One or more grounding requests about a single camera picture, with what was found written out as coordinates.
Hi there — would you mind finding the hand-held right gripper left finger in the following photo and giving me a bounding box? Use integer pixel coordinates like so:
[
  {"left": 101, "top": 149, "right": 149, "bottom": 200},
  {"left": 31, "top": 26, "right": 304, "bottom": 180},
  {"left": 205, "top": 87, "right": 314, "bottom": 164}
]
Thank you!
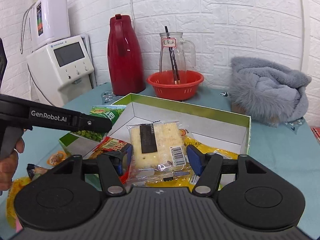
[{"left": 50, "top": 144, "right": 133, "bottom": 197}]

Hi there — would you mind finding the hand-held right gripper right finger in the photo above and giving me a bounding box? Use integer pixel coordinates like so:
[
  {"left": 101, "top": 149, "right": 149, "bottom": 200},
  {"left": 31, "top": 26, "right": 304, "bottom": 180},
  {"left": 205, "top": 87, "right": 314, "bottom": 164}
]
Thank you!
[{"left": 186, "top": 144, "right": 269, "bottom": 197}]

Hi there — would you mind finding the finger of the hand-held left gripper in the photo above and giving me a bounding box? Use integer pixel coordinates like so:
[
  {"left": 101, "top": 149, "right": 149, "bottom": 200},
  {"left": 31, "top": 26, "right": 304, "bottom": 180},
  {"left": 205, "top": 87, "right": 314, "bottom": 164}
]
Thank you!
[{"left": 72, "top": 112, "right": 113, "bottom": 133}]

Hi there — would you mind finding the green pea packet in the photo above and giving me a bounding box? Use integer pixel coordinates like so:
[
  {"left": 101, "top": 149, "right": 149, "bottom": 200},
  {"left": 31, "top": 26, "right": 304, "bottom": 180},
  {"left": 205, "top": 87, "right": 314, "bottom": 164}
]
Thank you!
[{"left": 70, "top": 105, "right": 127, "bottom": 140}]

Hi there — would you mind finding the red snack packet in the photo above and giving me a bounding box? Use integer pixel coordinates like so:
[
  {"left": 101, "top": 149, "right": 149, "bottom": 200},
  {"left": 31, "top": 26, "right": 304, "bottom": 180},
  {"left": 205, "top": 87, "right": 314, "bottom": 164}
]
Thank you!
[{"left": 89, "top": 136, "right": 130, "bottom": 178}]

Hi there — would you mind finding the yellow snack packet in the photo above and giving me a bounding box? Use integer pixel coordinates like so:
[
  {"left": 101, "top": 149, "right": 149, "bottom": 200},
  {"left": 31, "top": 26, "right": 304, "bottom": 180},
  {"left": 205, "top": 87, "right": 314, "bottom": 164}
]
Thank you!
[{"left": 146, "top": 127, "right": 239, "bottom": 188}]

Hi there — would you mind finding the black-label square cracker packet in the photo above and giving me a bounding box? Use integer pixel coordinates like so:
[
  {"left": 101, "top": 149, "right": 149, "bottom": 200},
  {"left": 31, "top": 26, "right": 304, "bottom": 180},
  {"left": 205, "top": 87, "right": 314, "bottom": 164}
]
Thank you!
[{"left": 122, "top": 120, "right": 194, "bottom": 184}]

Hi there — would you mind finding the green cardboard box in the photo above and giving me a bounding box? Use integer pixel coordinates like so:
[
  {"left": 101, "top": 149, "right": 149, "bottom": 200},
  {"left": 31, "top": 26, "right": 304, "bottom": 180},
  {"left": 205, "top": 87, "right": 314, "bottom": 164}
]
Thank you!
[{"left": 59, "top": 93, "right": 251, "bottom": 188}]

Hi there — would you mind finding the person's left hand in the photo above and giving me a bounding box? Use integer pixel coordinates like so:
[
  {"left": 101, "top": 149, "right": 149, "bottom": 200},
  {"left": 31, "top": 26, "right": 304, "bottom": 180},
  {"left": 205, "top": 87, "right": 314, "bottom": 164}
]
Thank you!
[{"left": 0, "top": 142, "right": 25, "bottom": 193}]

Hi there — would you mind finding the white machine with screen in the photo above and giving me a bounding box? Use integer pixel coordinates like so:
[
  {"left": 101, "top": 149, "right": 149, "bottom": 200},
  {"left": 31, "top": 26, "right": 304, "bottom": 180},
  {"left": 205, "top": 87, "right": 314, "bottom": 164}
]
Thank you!
[{"left": 26, "top": 35, "right": 95, "bottom": 107}]

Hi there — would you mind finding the orange snack packet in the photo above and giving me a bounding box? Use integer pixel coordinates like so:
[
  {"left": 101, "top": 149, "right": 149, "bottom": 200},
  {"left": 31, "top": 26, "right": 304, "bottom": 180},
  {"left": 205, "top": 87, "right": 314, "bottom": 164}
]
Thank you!
[{"left": 47, "top": 151, "right": 67, "bottom": 167}]

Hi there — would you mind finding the dark printed snack packet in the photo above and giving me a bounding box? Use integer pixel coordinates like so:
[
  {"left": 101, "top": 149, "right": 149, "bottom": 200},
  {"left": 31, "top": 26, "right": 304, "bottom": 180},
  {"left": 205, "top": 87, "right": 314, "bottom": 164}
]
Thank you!
[{"left": 27, "top": 164, "right": 49, "bottom": 180}]

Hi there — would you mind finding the red thermos jug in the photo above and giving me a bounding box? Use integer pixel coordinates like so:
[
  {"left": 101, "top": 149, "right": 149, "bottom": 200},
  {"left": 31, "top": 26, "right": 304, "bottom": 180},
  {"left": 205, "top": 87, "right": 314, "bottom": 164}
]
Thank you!
[{"left": 107, "top": 14, "right": 147, "bottom": 96}]

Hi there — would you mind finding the red plastic basket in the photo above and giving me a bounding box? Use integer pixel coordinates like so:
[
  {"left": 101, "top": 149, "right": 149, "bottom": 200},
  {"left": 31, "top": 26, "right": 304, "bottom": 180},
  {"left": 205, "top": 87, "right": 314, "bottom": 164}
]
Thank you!
[{"left": 146, "top": 70, "right": 204, "bottom": 102}]

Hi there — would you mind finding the teal heart-print tablecloth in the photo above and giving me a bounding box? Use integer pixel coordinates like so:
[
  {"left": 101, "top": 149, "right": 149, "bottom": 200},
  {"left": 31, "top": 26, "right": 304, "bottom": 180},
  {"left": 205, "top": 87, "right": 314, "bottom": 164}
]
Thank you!
[{"left": 0, "top": 81, "right": 320, "bottom": 240}]

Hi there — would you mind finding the yellow jelly packet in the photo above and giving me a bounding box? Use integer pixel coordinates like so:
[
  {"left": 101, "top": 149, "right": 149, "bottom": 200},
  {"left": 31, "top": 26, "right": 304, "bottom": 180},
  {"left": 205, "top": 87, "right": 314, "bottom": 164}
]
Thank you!
[{"left": 5, "top": 176, "right": 32, "bottom": 230}]

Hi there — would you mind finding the glass pitcher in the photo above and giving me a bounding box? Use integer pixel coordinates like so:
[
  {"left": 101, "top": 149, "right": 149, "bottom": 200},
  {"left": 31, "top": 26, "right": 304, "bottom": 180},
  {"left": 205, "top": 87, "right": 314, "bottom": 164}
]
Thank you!
[{"left": 159, "top": 32, "right": 197, "bottom": 77}]

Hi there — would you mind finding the white water ionizer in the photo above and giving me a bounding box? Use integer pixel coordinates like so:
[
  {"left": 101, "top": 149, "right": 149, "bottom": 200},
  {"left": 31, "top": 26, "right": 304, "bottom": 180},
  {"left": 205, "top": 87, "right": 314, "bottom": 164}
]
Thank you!
[{"left": 29, "top": 0, "right": 71, "bottom": 49}]

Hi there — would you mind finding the black stirring stick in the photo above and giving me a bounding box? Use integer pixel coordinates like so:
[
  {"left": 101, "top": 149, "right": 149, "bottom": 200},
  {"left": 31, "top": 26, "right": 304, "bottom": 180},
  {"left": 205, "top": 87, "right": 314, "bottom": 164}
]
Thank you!
[{"left": 164, "top": 26, "right": 180, "bottom": 85}]

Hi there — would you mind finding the grey fluffy garment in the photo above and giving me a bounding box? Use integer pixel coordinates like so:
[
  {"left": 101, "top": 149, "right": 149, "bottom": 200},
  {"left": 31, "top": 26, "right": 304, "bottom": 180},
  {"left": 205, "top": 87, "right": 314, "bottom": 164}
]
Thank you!
[{"left": 229, "top": 56, "right": 312, "bottom": 128}]

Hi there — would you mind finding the grey hose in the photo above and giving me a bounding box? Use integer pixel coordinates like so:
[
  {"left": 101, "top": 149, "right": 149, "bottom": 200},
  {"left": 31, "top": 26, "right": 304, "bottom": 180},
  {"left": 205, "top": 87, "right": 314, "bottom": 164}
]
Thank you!
[{"left": 20, "top": 5, "right": 38, "bottom": 54}]

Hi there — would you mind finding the white wall cable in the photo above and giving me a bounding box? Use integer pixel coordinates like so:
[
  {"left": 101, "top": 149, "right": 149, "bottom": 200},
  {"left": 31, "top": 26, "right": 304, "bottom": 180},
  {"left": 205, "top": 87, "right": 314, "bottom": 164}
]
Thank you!
[
  {"left": 296, "top": 0, "right": 308, "bottom": 80},
  {"left": 129, "top": 0, "right": 135, "bottom": 28}
]

